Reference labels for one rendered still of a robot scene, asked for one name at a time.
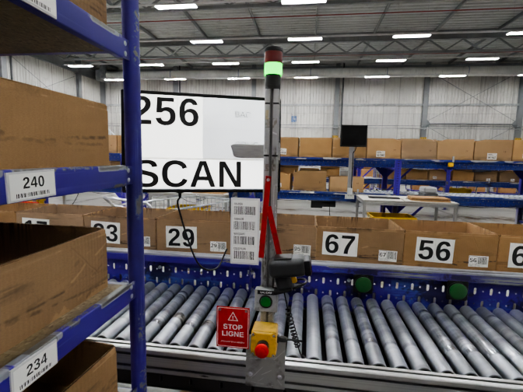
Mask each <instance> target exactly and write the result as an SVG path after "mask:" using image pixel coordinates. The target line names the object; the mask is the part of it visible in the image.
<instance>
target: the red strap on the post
mask: <svg viewBox="0 0 523 392"><path fill-rule="evenodd" d="M271 178H272V177H270V176H265V192H264V201H263V209H262V218H261V235H260V244H259V252H258V257H261V258H264V252H265V237H266V228H267V219H268V218H269V225H270V228H271V232H272V238H273V242H274V246H275V249H276V254H282V251H281V248H280V244H279V238H278V234H277V230H276V224H275V220H274V217H273V213H272V206H269V195H270V187H271Z"/></svg>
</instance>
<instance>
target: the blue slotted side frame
mask: <svg viewBox="0 0 523 392"><path fill-rule="evenodd" d="M196 259H197V261H198V262H199V264H200V265H201V266H202V267H204V268H207V269H213V268H216V267H218V265H219V263H220V262H221V259H209V258H196ZM114 263H115V268H114ZM125 264H127V266H128V254H125V253H112V252H107V280H108V281H109V280H110V279H116V280H117V281H118V282H121V281H123V280H128V269H125ZM108 265H109V266H108ZM150 265H151V266H152V271H150ZM159 265H161V267H162V268H161V269H159V268H158V267H159ZM163 266H164V272H163ZM144 268H145V277H146V281H145V284H146V283H147V282H153V283H154V284H155V286H156V287H157V286H158V285H159V284H160V283H162V282H164V283H166V284H167V286H168V288H170V287H171V286H172V285H173V284H178V285H179V286H180V287H181V290H182V289H183V288H184V287H185V286H186V285H192V286H193V288H194V291H195V290H196V289H197V288H198V287H199V286H200V285H204V286H205V287H206V288H207V293H208V292H209V290H210V289H211V288H212V287H214V286H215V287H218V288H219V290H220V294H219V296H218V298H219V297H220V296H221V294H222V293H223V290H224V289H225V288H231V289H232V290H233V297H232V299H231V300H230V302H232V301H233V298H234V297H235V295H236V293H237V291H238V290H239V289H245V290H246V291H247V289H246V284H248V288H249V274H248V273H247V270H249V268H251V270H252V271H254V273H255V278H253V275H251V287H252V288H253V289H254V290H255V288H256V286H260V284H261V276H260V275H261V271H262V263H261V262H258V265H252V264H231V263H230V260H223V262H222V264H221V265H220V266H219V268H217V269H216V270H215V271H216V275H213V271H206V270H204V269H202V268H201V267H199V265H198V264H197V263H196V261H195V259H194V258H193V257H173V256H160V255H148V254H144ZM175 268H177V273H175ZM188 268H189V269H190V273H189V274H188ZM169 269H170V270H169ZM200 269H202V275H201V274H200ZM182 270H183V271H182ZM226 271H228V272H229V276H228V277H227V276H226ZM240 271H241V272H242V277H240ZM220 272H221V273H222V274H220ZM108 274H110V279H108ZM234 274H235V275H234ZM354 274H357V275H373V276H374V282H373V293H375V300H376V301H377V304H378V306H379V307H380V309H381V312H382V313H383V314H384V311H383V310H382V308H381V302H382V301H383V300H385V299H388V294H390V299H389V300H390V301H391V302H392V303H393V305H394V307H395V308H396V304H397V302H399V301H402V296H405V302H407V303H408V305H409V307H410V308H411V310H412V305H413V304H414V303H415V302H418V296H420V303H422V304H423V305H424V306H425V307H426V309H427V307H428V306H429V304H431V303H433V298H434V297H435V298H436V302H435V303H436V304H437V305H438V306H439V307H440V308H441V309H442V310H443V311H444V307H445V306H446V305H448V303H449V299H446V291H447V283H448V280H450V281H462V282H468V283H469V289H468V297H467V306H470V307H471V308H472V309H473V310H474V311H475V312H476V309H477V308H479V307H480V304H481V301H483V307H485V308H487V309H488V310H489V311H490V312H491V313H492V312H493V310H494V309H496V308H497V303H498V302H499V303H500V305H499V308H501V309H503V310H504V311H506V312H507V313H510V311H511V310H513V305H514V303H516V307H515V309H516V310H520V311H521V312H522V313H523V308H522V307H523V278H501V277H489V276H476V275H453V274H440V273H428V272H415V271H392V270H379V269H367V268H343V267H331V266H318V265H312V274H311V275H310V277H311V282H307V284H306V285H304V286H302V287H300V288H298V289H296V291H294V290H293V291H292V292H288V294H289V297H290V298H289V304H288V306H292V300H293V295H294V294H295V293H300V289H301V288H303V293H300V294H302V295H303V297H304V308H307V297H308V296H309V295H310V294H314V290H315V289H317V290H318V291H317V295H316V296H317V298H318V309H320V310H322V306H321V298H322V297H323V296H325V295H328V296H329V290H331V291H332V294H331V295H330V296H331V297H332V301H333V306H334V310H337V306H336V299H337V298H338V297H339V296H343V292H344V291H346V296H345V297H346V299H347V302H348V305H349V310H350V312H353V308H352V306H351V300H352V298H354V297H358V293H357V292H353V285H351V281H350V282H348V281H347V279H348V278H350V279H351V280H352V279H353V275H354ZM120 275H121V280H120ZM126 277H127V278H126ZM156 277H158V282H156ZM169 278H170V283H169ZM322 278H325V283H322ZM337 278H339V284H338V285H337ZM151 279H152V280H151ZM181 279H183V285H182V284H181ZM316 279H317V281H316ZM163 280H164V281H163ZM194 280H196V285H194ZM330 280H332V281H331V282H330ZM207 281H209V286H207ZM188 282H189V283H188ZM220 282H222V288H220V287H219V283H220ZM381 282H383V287H382V288H381ZM396 282H398V288H396ZM201 283H202V284H201ZM233 283H235V289H234V288H233ZM374 283H375V285H374ZM412 283H413V289H411V284H412ZM214 284H215V285H214ZM240 285H241V287H240ZM404 285H405V287H404ZM426 285H429V290H428V291H427V290H426ZM443 285H444V292H442V286H443ZM156 287H155V288H156ZM474 288H476V294H474ZM491 289H492V290H493V293H492V295H490V290H491ZM507 290H509V295H508V296H506V294H507ZM308 291H310V292H308ZM483 291H484V292H483ZM499 292H500V293H499ZM207 293H206V294H207ZM337 293H338V294H337ZM373 293H372V294H368V293H360V299H361V300H362V302H363V306H364V308H365V310H366V313H369V312H368V309H367V306H366V301H367V300H368V299H373ZM515 293H517V294H516V295H515ZM206 294H205V296H206ZM351 294H352V295H351ZM366 295H367V296H366ZM205 296H204V297H205ZM381 296H382V297H381ZM204 297H203V298H202V299H204ZM396 297H397V298H396ZM218 298H217V299H216V301H217V300H218ZM248 298H249V297H248V291H247V298H246V300H245V301H244V303H247V301H248ZM411 298H412V299H411ZM426 299H427V300H426ZM442 300H443V302H441V301H442ZM473 303H474V304H473ZM396 310H397V308H396ZM412 311H413V310H412ZM397 312H398V314H399V316H401V314H400V313H399V311H398V310H397ZM414 314H415V313H414Z"/></svg>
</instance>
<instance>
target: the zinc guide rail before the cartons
mask: <svg viewBox="0 0 523 392"><path fill-rule="evenodd" d="M107 252H112V253H125V254H127V253H128V248H116V247H107ZM144 254H148V255H160V256H173V257H193V254H192V252H180V251H166V250H144ZM194 254H195V257H197V258H209V259H221V260H222V257H223V254H205V253H194ZM224 260H230V255H229V254H225V257H224ZM311 263H312V265H318V266H331V267H343V268H367V269H379V270H392V271H415V272H428V273H440V274H453V275H476V276H489V277H501V278H523V273H519V272H505V271H481V270H469V269H456V268H431V267H418V266H405V265H393V264H368V263H356V262H342V261H318V260H311Z"/></svg>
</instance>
